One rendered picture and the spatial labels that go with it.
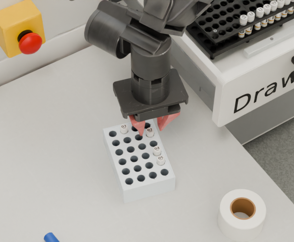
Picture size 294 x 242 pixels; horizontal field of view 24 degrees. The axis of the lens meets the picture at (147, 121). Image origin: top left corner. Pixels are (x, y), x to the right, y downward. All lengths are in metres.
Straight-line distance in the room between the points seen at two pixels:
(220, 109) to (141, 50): 0.18
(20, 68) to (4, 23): 0.16
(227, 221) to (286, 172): 1.05
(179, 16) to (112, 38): 0.10
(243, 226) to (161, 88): 0.24
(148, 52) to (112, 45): 0.06
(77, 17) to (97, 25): 0.28
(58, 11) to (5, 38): 0.13
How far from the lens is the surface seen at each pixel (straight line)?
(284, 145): 2.14
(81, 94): 1.24
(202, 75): 1.12
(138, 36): 0.97
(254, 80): 1.08
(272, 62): 1.08
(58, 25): 1.27
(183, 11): 0.94
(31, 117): 1.21
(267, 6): 1.18
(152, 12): 0.94
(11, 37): 1.17
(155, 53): 0.96
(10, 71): 1.29
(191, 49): 1.12
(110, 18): 1.00
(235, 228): 1.05
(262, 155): 2.10
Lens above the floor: 1.71
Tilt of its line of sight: 52 degrees down
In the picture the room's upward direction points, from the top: straight up
